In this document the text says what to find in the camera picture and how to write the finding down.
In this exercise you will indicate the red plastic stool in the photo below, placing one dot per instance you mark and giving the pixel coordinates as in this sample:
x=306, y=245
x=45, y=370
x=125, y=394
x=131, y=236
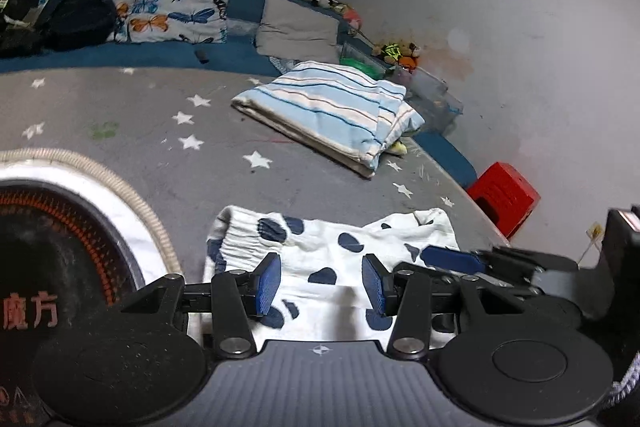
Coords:
x=505, y=196

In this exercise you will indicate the butterfly print pillow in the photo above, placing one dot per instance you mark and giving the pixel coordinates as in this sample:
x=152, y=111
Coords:
x=190, y=21

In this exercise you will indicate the orange yellow toy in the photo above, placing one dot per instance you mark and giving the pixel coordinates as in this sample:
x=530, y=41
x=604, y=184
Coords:
x=402, y=53

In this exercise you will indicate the black bag on sofa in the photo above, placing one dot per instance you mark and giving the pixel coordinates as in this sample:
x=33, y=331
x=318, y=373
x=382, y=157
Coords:
x=18, y=37

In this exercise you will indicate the grey pillow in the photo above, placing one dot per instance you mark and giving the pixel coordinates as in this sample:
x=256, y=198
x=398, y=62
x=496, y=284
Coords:
x=290, y=31

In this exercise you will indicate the folded blue striped cloth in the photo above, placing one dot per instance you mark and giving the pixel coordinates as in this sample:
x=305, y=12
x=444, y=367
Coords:
x=335, y=109

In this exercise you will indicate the white navy polka-dot garment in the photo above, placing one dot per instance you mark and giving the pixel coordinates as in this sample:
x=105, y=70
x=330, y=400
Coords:
x=321, y=296

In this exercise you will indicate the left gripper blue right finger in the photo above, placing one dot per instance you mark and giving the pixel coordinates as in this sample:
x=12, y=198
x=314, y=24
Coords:
x=405, y=295

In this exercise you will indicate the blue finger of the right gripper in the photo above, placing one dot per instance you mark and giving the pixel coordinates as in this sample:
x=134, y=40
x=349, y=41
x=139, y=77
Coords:
x=455, y=261

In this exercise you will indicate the round induction cooker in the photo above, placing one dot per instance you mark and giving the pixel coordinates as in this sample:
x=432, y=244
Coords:
x=75, y=238

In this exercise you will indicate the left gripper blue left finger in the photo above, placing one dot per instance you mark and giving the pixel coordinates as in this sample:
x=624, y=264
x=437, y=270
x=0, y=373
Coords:
x=238, y=296

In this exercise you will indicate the dark navy backpack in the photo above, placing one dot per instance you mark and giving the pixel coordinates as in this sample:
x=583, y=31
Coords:
x=65, y=25

